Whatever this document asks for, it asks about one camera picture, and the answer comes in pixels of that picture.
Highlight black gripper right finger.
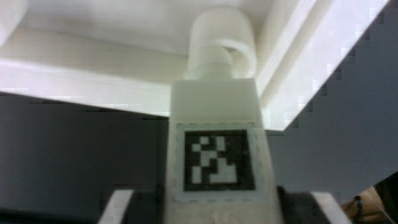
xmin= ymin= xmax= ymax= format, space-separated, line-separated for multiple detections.
xmin=276 ymin=187 xmax=351 ymax=224

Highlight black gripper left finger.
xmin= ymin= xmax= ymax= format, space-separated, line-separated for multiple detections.
xmin=95 ymin=189 xmax=163 ymax=224

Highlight white table leg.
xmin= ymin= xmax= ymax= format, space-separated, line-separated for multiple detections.
xmin=163 ymin=6 xmax=282 ymax=224

